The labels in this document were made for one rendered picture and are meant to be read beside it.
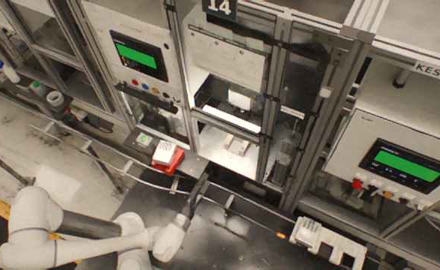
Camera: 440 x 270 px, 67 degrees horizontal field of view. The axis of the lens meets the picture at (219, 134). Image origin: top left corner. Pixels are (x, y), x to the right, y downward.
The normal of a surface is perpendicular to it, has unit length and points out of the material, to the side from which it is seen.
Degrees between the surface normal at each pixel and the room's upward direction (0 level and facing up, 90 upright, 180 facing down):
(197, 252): 0
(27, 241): 28
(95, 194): 0
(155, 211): 0
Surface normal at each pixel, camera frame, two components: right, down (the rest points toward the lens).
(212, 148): -0.03, -0.53
